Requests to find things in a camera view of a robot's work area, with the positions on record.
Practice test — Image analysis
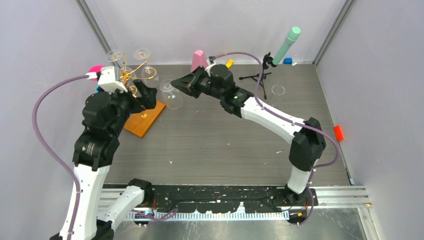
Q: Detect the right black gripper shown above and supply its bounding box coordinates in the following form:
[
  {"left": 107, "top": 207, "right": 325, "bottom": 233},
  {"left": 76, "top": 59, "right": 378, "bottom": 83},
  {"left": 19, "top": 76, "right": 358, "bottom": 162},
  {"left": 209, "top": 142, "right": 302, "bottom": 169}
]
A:
[{"left": 171, "top": 66, "right": 224, "bottom": 101}]

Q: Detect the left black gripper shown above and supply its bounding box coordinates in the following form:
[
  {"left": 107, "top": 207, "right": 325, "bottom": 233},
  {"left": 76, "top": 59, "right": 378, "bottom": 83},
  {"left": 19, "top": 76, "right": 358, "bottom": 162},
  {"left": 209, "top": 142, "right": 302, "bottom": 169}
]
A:
[{"left": 107, "top": 78, "right": 158, "bottom": 135}]

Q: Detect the short ribbed clear glass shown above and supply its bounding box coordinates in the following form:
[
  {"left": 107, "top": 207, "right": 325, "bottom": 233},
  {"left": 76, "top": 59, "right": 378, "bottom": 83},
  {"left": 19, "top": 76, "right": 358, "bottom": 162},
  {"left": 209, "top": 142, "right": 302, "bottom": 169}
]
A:
[{"left": 159, "top": 80, "right": 183, "bottom": 110}]

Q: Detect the tall clear wine glass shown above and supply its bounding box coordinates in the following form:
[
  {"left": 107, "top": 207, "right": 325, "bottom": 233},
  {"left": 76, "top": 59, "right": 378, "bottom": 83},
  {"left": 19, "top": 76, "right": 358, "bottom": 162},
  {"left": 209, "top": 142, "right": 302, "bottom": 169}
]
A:
[{"left": 271, "top": 84, "right": 286, "bottom": 96}]

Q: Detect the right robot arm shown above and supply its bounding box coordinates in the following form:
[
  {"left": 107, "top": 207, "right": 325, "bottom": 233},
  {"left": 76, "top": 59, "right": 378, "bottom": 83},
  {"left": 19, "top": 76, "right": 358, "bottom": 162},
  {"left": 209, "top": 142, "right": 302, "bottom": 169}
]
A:
[{"left": 170, "top": 64, "right": 326, "bottom": 205}]

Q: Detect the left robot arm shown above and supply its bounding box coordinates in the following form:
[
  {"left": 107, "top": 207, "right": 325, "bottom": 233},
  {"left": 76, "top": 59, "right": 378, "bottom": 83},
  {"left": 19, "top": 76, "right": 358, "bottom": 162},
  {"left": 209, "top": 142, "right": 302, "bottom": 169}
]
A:
[{"left": 51, "top": 80, "right": 158, "bottom": 240}]

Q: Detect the clear wine glass back right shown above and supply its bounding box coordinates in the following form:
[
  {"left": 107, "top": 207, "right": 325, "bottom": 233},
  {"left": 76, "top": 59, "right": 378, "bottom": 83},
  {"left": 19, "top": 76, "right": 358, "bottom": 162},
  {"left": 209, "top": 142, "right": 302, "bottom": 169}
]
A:
[{"left": 133, "top": 47, "right": 151, "bottom": 61}]

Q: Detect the clear wine glass back left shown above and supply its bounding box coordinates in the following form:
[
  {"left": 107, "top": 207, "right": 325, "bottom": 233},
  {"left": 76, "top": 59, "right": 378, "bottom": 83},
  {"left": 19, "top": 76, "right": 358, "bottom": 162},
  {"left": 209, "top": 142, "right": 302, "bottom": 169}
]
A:
[{"left": 106, "top": 49, "right": 124, "bottom": 63}]

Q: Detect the pink wine glass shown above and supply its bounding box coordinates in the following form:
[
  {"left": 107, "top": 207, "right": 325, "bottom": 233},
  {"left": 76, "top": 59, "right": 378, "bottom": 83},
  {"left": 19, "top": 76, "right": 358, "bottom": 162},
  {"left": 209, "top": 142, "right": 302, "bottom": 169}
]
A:
[{"left": 86, "top": 65, "right": 104, "bottom": 82}]

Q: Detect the pink metronome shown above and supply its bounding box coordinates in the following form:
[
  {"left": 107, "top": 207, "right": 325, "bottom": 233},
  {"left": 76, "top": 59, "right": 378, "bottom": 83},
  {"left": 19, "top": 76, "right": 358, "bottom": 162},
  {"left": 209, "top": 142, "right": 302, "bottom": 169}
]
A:
[{"left": 190, "top": 50, "right": 209, "bottom": 72}]

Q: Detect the yellow block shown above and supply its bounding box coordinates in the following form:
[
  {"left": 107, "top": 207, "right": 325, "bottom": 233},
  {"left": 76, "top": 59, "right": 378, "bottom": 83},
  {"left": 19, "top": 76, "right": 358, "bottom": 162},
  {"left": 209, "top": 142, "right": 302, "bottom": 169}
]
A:
[{"left": 225, "top": 59, "right": 234, "bottom": 69}]

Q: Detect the black tripod stand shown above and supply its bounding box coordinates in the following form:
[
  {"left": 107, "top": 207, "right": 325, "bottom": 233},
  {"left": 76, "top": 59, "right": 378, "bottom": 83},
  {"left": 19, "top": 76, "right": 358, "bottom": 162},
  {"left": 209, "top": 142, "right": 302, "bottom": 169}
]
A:
[{"left": 238, "top": 52, "right": 273, "bottom": 100}]

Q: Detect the blue block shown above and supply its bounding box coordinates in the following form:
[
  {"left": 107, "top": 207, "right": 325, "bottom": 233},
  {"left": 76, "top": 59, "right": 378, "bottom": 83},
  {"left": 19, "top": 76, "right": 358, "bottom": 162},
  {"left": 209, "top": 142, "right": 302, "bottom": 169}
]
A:
[{"left": 282, "top": 57, "right": 293, "bottom": 65}]

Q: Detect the mint green microphone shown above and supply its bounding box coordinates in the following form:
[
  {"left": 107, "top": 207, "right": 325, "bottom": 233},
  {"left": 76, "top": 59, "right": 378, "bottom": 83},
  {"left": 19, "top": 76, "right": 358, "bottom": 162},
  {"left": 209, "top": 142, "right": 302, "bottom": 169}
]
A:
[{"left": 271, "top": 26, "right": 301, "bottom": 67}]

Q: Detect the red block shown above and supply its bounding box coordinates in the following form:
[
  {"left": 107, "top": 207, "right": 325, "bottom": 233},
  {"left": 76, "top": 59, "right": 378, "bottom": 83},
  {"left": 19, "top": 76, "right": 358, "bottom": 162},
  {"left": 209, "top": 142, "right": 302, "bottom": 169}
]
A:
[{"left": 333, "top": 125, "right": 345, "bottom": 142}]

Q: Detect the gold wire glass rack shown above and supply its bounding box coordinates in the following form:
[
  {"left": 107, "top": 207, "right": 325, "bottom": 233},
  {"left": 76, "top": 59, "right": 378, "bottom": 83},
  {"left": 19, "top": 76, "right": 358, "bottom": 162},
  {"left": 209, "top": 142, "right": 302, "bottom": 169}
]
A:
[{"left": 111, "top": 50, "right": 159, "bottom": 97}]

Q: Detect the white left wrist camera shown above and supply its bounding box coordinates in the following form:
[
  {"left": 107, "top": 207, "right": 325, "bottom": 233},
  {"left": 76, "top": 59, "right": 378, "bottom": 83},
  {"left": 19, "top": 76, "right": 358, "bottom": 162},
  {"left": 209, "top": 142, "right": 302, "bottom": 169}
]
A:
[{"left": 97, "top": 65, "right": 128, "bottom": 93}]

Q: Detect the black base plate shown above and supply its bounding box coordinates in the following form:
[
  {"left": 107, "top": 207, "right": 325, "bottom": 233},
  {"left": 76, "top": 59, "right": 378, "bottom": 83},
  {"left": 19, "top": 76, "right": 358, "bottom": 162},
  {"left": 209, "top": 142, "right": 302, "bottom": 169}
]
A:
[{"left": 137, "top": 185, "right": 319, "bottom": 214}]

